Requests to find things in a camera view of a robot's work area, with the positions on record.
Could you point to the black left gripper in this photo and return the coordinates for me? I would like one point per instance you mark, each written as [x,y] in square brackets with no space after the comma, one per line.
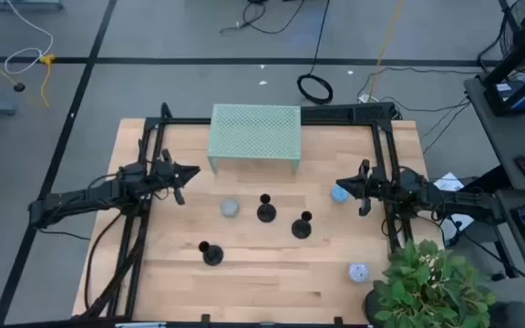
[164,175]

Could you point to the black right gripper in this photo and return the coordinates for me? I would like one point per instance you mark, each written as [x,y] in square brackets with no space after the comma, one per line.
[378,184]

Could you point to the blue patterned round candle holder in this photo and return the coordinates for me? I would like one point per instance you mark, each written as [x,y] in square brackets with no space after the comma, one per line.
[341,196]

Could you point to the grey patterned round candle holder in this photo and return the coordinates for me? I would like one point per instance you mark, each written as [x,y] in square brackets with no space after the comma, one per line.
[229,207]

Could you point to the white dotted round candle holder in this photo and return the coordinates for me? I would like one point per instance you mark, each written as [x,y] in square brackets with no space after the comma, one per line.
[359,272]

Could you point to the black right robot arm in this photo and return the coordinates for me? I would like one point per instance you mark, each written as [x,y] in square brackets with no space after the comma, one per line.
[463,200]

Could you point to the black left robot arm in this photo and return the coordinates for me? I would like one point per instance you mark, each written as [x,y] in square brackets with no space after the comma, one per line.
[85,198]

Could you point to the green mesh metal shelf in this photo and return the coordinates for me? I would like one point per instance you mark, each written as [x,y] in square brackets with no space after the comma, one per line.
[253,132]

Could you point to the white power strip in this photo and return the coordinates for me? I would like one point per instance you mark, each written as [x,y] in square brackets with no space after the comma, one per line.
[363,97]

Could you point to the white paper sheet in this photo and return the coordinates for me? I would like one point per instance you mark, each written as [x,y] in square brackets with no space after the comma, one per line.
[449,183]

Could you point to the white floor object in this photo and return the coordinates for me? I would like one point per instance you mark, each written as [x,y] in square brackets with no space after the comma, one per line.
[449,228]

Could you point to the green leafy plant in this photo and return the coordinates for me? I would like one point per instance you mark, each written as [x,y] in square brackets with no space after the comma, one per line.
[426,282]

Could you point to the black plant pot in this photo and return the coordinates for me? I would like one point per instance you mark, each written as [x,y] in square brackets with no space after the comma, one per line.
[371,310]

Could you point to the black table clamp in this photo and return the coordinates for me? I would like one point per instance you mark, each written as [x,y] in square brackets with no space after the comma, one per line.
[337,320]
[205,318]

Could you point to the silver bar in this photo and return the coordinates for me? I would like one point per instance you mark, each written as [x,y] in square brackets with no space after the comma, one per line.
[141,324]

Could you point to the black round floor puck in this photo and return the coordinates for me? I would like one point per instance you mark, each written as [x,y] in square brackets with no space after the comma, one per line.
[19,86]

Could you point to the black metal rig frame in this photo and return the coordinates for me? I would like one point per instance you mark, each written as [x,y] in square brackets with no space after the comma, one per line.
[344,114]

